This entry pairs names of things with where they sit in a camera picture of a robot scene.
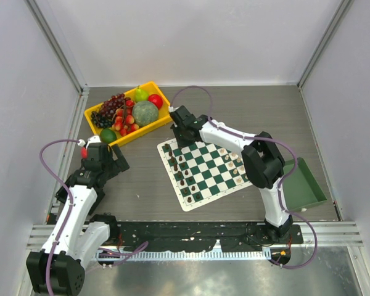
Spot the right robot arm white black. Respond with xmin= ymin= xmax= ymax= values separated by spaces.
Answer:
xmin=168 ymin=106 xmax=293 ymax=243

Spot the dark purple grape bunch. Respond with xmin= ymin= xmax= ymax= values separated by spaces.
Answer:
xmin=99 ymin=93 xmax=125 ymax=120

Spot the green netted melon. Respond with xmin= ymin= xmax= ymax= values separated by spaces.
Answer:
xmin=132 ymin=101 xmax=158 ymax=127

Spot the green avocado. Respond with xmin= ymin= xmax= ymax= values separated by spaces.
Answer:
xmin=99 ymin=128 xmax=117 ymax=144

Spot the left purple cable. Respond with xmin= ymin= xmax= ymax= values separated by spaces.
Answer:
xmin=39 ymin=139 xmax=86 ymax=294

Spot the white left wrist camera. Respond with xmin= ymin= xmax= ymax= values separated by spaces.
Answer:
xmin=76 ymin=135 xmax=101 ymax=149

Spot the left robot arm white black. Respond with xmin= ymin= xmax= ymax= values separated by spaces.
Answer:
xmin=26 ymin=141 xmax=130 ymax=295

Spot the green pear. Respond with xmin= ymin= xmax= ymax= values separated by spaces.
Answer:
xmin=134 ymin=86 xmax=149 ymax=103

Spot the green white chess board mat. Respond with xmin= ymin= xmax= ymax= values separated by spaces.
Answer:
xmin=157 ymin=139 xmax=252 ymax=212

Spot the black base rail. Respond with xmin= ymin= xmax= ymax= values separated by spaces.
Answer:
xmin=102 ymin=221 xmax=303 ymax=253

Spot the black grape bunch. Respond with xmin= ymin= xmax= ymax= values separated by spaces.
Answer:
xmin=91 ymin=112 xmax=113 ymax=129

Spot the red apple in tray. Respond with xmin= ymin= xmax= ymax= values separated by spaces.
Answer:
xmin=148 ymin=94 xmax=163 ymax=110

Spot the green plastic tray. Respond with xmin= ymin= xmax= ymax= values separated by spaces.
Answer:
xmin=282 ymin=157 xmax=327 ymax=212

